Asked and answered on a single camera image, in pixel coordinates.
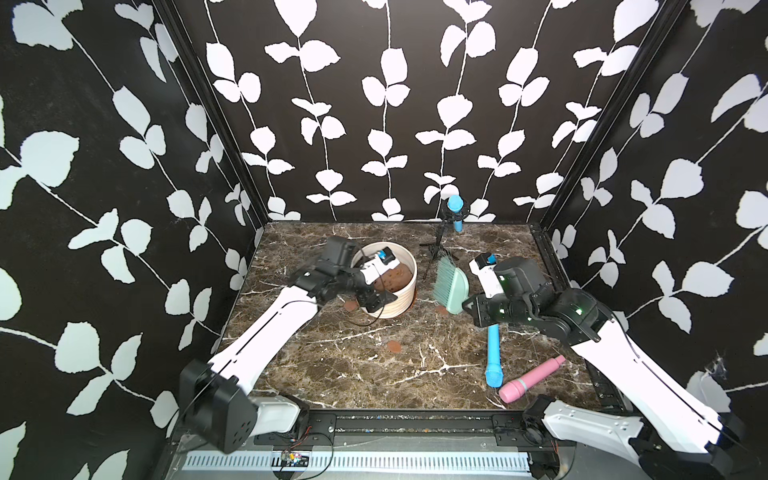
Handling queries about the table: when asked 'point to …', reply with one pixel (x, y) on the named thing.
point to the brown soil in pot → (394, 279)
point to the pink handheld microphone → (515, 389)
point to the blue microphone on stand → (456, 203)
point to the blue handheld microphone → (494, 370)
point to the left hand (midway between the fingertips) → (387, 278)
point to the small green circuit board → (294, 460)
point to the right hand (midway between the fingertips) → (460, 299)
